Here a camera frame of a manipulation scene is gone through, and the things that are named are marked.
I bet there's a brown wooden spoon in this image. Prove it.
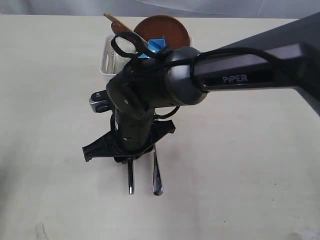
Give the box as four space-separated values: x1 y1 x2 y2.
111 21 127 34

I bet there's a blue chips bag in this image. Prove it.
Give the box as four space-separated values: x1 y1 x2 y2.
147 35 166 54

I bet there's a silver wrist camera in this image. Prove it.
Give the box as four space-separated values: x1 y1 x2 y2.
89 90 111 113

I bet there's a grey backdrop curtain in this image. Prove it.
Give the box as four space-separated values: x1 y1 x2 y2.
0 0 320 19

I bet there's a brown round plate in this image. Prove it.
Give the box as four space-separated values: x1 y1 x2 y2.
133 15 191 50

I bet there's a white plastic woven basket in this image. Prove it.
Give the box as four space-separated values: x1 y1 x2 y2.
99 34 195 86

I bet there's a pale green ceramic bowl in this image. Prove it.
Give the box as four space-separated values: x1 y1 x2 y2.
113 37 136 74

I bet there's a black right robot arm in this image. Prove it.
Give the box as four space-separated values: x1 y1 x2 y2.
82 31 320 163

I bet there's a steel fork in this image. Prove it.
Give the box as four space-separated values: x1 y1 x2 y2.
152 144 164 196

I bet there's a steel table knife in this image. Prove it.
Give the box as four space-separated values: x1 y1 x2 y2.
127 158 135 195

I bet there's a wooden chopstick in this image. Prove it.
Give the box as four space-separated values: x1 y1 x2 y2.
103 13 148 46

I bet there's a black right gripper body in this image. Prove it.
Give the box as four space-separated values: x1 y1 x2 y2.
82 120 176 163

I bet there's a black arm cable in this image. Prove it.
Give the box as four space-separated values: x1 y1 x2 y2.
111 31 173 68

